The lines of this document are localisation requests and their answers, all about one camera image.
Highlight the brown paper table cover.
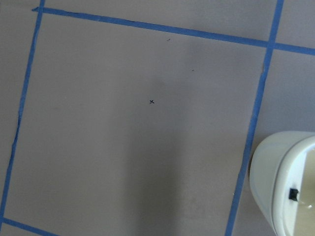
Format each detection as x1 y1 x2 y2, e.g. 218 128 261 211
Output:
0 0 315 236

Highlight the cream plastic bin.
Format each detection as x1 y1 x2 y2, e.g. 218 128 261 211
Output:
249 131 315 236

